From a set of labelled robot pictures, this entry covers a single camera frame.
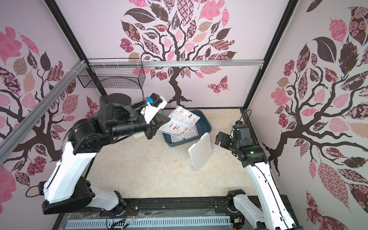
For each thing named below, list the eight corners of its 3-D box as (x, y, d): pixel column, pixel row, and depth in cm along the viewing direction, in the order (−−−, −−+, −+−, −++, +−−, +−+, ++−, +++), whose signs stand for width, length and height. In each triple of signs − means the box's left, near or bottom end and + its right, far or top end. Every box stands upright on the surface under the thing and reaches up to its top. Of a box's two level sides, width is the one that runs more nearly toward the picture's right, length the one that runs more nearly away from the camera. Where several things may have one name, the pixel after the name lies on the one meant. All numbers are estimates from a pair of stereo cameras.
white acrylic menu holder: (186, 165, 91) (186, 150, 75) (202, 148, 99) (206, 131, 83) (196, 173, 87) (198, 159, 71) (212, 155, 95) (217, 139, 79)
